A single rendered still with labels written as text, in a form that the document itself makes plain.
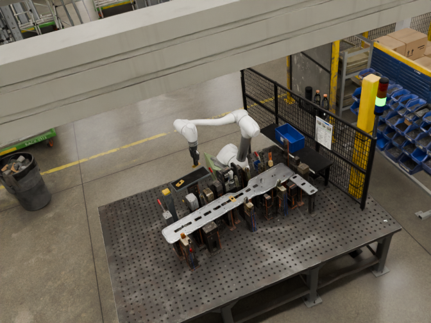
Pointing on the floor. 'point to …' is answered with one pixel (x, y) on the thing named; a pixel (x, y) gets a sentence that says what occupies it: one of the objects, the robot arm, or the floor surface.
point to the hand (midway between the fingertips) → (195, 161)
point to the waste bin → (24, 180)
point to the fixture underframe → (373, 263)
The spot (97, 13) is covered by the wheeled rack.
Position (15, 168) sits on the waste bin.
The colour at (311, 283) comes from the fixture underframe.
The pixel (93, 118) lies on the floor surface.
